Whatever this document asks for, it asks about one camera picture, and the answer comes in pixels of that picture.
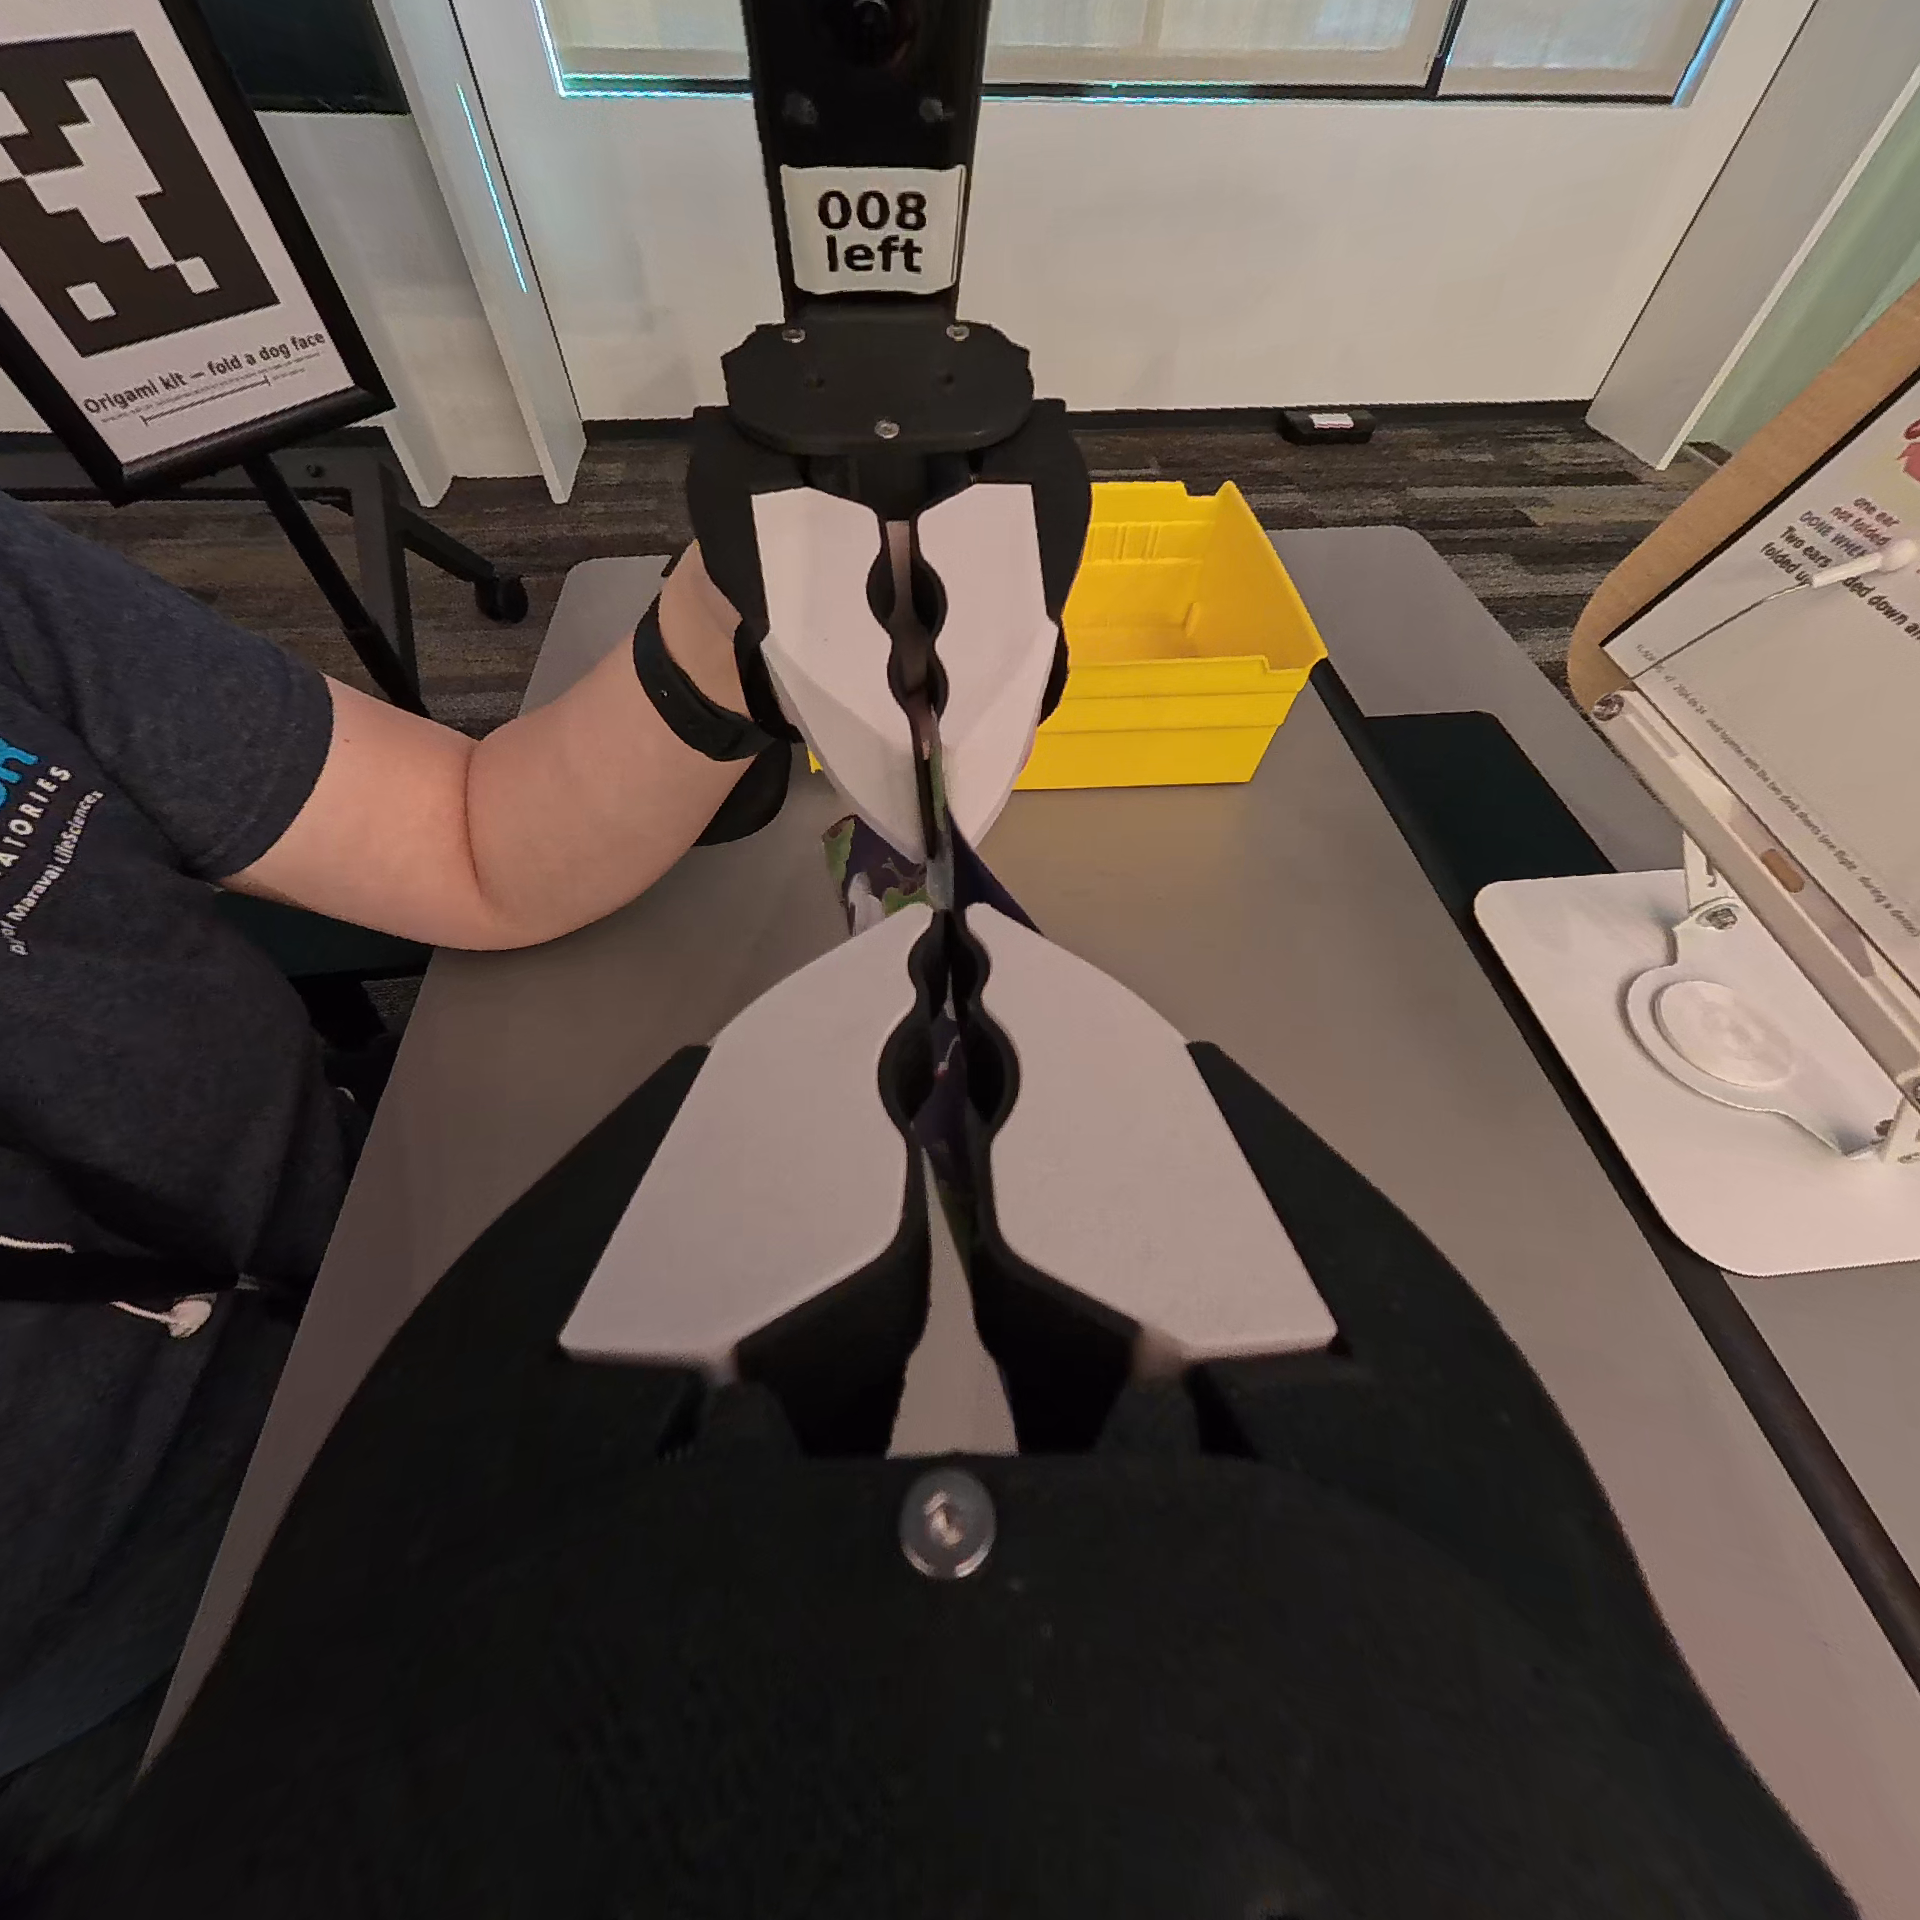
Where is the yellow plastic bin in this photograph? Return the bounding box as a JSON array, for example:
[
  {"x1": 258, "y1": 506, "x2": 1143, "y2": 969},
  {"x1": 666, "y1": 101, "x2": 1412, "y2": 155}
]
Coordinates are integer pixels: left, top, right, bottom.
[{"x1": 811, "y1": 482, "x2": 1332, "y2": 790}]

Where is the black wristband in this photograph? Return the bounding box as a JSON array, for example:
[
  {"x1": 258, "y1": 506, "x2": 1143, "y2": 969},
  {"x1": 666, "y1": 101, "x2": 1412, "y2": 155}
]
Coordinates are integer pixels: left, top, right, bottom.
[{"x1": 630, "y1": 597, "x2": 783, "y2": 767}]

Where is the framed marker sign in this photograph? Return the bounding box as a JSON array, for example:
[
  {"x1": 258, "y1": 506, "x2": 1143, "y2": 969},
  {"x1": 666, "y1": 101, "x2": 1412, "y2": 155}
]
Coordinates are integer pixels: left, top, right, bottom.
[{"x1": 0, "y1": 0, "x2": 401, "y2": 506}]

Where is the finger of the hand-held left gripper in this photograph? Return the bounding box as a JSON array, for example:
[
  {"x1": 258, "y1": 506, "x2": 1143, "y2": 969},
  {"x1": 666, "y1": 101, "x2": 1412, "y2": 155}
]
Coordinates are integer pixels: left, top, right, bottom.
[
  {"x1": 920, "y1": 482, "x2": 1063, "y2": 875},
  {"x1": 743, "y1": 482, "x2": 942, "y2": 875}
]

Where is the thin wire with white tip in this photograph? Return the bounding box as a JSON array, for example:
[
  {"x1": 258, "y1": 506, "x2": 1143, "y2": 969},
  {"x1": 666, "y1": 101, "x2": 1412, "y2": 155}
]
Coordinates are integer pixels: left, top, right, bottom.
[{"x1": 1633, "y1": 535, "x2": 1920, "y2": 661}]

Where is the dark flat pad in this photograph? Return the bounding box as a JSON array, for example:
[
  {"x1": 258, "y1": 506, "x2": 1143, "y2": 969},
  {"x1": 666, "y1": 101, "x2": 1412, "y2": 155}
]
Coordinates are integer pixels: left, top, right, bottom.
[{"x1": 1352, "y1": 709, "x2": 1616, "y2": 903}]

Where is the black sign stand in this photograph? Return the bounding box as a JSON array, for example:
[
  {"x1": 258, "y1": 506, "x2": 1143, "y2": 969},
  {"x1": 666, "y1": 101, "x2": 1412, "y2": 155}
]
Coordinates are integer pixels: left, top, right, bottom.
[{"x1": 238, "y1": 423, "x2": 531, "y2": 714}]

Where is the person's left forearm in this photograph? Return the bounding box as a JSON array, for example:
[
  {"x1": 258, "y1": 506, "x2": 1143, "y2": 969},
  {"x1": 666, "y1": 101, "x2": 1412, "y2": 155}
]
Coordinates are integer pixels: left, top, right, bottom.
[{"x1": 223, "y1": 601, "x2": 753, "y2": 957}]

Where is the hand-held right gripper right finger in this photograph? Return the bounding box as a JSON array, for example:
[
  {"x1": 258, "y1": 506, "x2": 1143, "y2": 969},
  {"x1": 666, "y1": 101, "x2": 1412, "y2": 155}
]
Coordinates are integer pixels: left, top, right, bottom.
[{"x1": 953, "y1": 903, "x2": 1343, "y2": 1375}]

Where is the patterned origami paper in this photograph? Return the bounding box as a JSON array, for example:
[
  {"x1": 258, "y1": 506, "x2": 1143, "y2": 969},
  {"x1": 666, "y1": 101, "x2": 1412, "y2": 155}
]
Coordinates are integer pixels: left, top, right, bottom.
[{"x1": 818, "y1": 749, "x2": 1038, "y2": 1249}]

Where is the person's left hand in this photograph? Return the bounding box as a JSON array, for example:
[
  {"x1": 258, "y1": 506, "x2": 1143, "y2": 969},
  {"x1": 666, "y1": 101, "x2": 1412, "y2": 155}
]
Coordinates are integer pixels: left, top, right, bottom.
[{"x1": 656, "y1": 542, "x2": 763, "y2": 709}]

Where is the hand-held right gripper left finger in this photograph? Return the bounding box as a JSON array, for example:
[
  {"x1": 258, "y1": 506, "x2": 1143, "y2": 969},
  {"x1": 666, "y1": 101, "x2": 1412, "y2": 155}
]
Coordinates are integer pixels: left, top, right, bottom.
[{"x1": 558, "y1": 910, "x2": 942, "y2": 1383}]

